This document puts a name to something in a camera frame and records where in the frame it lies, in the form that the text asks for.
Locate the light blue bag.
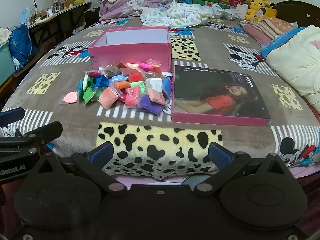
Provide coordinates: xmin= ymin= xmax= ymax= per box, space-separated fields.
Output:
xmin=20 ymin=7 xmax=32 ymax=27

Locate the white plush toy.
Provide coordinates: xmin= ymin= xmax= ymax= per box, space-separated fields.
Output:
xmin=231 ymin=4 xmax=249 ymax=20

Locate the green storage bin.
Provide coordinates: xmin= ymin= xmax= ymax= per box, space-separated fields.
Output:
xmin=0 ymin=40 xmax=17 ymax=87

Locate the blue printed bag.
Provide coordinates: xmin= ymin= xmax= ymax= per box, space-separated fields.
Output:
xmin=9 ymin=24 xmax=39 ymax=72

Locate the white cloth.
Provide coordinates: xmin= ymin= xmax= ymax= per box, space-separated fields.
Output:
xmin=0 ymin=27 xmax=13 ymax=45

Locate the yellow plush toy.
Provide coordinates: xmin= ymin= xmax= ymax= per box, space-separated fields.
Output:
xmin=242 ymin=0 xmax=278 ymax=23

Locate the purple floral quilt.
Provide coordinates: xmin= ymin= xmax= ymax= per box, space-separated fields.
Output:
xmin=99 ymin=0 xmax=170 ymax=22

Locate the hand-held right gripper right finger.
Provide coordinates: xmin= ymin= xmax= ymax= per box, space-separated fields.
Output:
xmin=194 ymin=141 xmax=288 ymax=195

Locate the pink cardboard box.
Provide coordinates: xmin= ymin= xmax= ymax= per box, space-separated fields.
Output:
xmin=87 ymin=26 xmax=173 ymax=72

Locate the black stand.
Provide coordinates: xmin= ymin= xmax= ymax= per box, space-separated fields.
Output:
xmin=26 ymin=0 xmax=40 ymax=25

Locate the dark cloth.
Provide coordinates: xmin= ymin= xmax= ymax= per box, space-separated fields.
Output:
xmin=84 ymin=6 xmax=100 ymax=28

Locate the pink portrait-print box lid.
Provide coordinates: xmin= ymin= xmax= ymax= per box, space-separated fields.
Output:
xmin=171 ymin=65 xmax=272 ymax=127

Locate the dark wooden headboard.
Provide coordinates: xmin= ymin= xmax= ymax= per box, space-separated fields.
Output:
xmin=271 ymin=1 xmax=320 ymax=28

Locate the cream quilt with blue trim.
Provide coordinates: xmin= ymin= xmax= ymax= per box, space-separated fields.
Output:
xmin=260 ymin=25 xmax=320 ymax=105

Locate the white leaf-print quilt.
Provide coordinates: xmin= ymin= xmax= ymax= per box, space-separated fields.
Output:
xmin=139 ymin=0 xmax=237 ymax=28

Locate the brown dotted blanket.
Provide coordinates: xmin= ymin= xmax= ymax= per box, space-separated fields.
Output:
xmin=242 ymin=17 xmax=298 ymax=47

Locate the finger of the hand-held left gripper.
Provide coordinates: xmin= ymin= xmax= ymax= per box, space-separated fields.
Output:
xmin=0 ymin=107 xmax=25 ymax=128
xmin=0 ymin=121 xmax=63 ymax=155

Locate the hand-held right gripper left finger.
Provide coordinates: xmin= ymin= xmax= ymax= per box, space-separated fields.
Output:
xmin=32 ymin=141 xmax=127 ymax=194

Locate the dark desk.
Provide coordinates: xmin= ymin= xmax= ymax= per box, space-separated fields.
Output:
xmin=27 ymin=1 xmax=93 ymax=50

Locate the pile of colourful clay bags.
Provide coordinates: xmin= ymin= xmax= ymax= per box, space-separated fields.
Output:
xmin=60 ymin=59 xmax=174 ymax=117

